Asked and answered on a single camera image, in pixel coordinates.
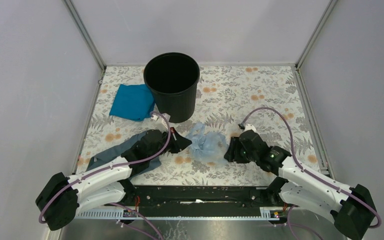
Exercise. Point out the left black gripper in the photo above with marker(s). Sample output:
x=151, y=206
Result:
x=179, y=142

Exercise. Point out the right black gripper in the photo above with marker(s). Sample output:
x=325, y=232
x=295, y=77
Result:
x=229, y=155

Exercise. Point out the light blue trash bag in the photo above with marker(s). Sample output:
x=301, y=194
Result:
x=207, y=146

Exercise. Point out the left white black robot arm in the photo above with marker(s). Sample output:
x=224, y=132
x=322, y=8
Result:
x=107, y=177

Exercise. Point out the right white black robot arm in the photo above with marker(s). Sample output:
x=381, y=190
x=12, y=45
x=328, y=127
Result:
x=350, y=209

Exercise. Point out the bright blue trash bag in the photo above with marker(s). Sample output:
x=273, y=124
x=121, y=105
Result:
x=133, y=102

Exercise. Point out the black plastic trash bin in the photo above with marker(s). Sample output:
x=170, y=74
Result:
x=173, y=78

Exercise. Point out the grey blue trash bag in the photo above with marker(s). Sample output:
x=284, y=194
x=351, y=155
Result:
x=111, y=153

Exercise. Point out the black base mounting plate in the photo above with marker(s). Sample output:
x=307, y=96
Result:
x=152, y=196

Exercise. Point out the floral patterned table mat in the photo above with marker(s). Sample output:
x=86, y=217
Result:
x=266, y=96

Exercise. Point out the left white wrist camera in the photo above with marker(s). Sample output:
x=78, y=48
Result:
x=161, y=121

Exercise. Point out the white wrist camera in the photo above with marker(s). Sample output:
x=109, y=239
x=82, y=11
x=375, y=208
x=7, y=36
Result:
x=161, y=121
x=247, y=127

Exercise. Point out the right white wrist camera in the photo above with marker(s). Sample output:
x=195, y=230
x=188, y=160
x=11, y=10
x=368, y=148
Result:
x=247, y=127

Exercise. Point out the white slotted cable duct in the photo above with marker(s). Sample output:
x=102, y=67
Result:
x=183, y=213

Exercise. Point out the left aluminium frame post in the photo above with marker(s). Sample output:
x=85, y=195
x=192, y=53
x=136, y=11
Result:
x=73, y=12

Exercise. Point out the aluminium frame post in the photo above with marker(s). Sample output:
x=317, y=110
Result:
x=73, y=12
x=315, y=34

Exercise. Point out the right aluminium frame post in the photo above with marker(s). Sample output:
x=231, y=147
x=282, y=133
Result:
x=315, y=34

